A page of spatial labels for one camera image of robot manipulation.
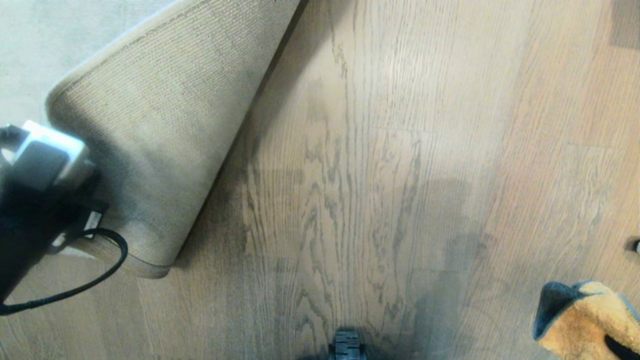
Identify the yellow cloth with grey edge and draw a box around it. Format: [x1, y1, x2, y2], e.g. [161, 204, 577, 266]
[532, 280, 640, 360]

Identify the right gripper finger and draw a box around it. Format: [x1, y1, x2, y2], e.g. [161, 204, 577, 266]
[604, 335, 640, 360]

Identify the black cable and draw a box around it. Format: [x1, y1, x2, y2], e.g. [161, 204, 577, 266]
[0, 227, 129, 317]

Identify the beige woven rug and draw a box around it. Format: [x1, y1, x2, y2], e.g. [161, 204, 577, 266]
[0, 0, 307, 280]

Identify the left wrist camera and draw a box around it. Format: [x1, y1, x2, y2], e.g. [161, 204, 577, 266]
[0, 120, 95, 192]

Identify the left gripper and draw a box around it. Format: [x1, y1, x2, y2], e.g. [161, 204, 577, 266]
[20, 170, 110, 281]

